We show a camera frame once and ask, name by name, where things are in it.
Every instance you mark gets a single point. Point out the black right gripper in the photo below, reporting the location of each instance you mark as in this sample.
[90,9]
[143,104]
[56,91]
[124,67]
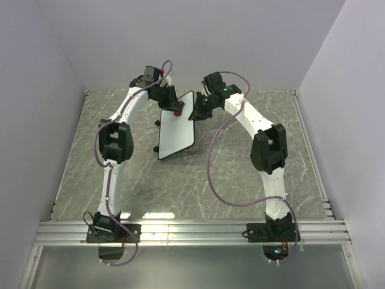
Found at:
[195,114]

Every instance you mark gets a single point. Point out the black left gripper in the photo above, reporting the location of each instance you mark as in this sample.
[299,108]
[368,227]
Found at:
[173,97]

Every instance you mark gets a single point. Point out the red and black eraser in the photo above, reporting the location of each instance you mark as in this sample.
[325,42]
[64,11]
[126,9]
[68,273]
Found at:
[178,108]

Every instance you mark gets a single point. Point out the small black-framed whiteboard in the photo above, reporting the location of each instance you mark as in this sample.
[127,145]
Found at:
[176,133]

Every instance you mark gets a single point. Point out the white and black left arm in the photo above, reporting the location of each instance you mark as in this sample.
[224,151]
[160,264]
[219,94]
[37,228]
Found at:
[114,145]

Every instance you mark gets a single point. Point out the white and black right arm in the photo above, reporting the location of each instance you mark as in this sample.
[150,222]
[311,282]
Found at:
[268,154]

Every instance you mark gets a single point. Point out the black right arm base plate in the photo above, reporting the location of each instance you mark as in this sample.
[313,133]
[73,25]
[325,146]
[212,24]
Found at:
[269,233]

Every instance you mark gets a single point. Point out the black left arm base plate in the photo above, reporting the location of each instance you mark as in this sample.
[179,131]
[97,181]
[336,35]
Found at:
[119,235]

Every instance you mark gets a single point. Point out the aluminium right side rail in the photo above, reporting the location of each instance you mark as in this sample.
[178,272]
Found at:
[325,201]

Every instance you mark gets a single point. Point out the aluminium rail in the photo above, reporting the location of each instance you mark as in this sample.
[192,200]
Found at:
[325,201]
[167,232]

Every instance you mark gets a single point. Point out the aluminium front rail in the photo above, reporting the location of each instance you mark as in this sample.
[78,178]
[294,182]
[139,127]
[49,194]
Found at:
[167,232]

